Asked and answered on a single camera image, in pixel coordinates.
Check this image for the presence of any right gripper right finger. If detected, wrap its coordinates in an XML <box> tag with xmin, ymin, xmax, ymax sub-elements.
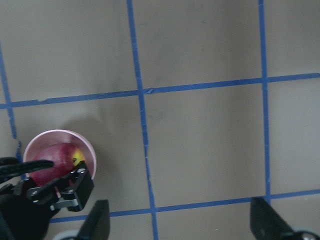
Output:
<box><xmin>249</xmin><ymin>197</ymin><xmax>320</xmax><ymax>240</ymax></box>

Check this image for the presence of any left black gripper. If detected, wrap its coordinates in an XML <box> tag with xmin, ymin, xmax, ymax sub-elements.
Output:
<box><xmin>0</xmin><ymin>161</ymin><xmax>94</xmax><ymax>240</ymax></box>

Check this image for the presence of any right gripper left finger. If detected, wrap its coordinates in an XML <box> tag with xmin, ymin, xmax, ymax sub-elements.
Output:
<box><xmin>76</xmin><ymin>199</ymin><xmax>111</xmax><ymax>240</ymax></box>

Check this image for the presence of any red apple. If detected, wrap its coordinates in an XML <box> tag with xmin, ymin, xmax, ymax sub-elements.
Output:
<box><xmin>30</xmin><ymin>142</ymin><xmax>86</xmax><ymax>187</ymax></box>

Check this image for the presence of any pink bowl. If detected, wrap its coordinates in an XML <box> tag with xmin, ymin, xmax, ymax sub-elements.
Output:
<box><xmin>23</xmin><ymin>129</ymin><xmax>97</xmax><ymax>179</ymax></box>

